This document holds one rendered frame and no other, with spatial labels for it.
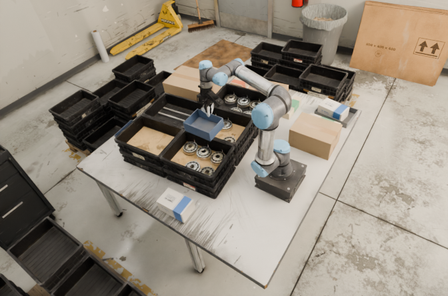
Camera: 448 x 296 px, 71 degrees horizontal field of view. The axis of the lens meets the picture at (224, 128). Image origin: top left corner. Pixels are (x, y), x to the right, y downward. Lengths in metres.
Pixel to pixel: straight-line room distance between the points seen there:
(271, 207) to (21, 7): 3.89
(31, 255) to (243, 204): 1.44
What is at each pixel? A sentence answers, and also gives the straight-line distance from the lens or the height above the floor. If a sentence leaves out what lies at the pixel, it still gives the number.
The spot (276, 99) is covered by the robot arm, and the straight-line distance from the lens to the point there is 1.53.
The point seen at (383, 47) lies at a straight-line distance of 4.50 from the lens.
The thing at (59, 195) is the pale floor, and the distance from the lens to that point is 3.47.
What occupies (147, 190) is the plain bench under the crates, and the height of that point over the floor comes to 0.70.
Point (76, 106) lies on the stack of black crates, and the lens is 3.59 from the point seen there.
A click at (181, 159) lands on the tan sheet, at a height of 0.83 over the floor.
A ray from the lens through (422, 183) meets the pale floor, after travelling 3.33.
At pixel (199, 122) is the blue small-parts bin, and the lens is 2.01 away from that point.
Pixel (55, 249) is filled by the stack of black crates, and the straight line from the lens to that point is 2.48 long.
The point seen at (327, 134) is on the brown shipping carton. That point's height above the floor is 0.86.
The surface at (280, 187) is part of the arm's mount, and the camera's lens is 1.97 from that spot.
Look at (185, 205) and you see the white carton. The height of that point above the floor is 0.79.
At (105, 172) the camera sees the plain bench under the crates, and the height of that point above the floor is 0.70.
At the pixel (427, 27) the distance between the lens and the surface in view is 4.40.
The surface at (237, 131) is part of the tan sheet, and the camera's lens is 2.26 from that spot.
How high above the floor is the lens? 2.38
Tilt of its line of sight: 42 degrees down
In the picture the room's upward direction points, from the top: 6 degrees counter-clockwise
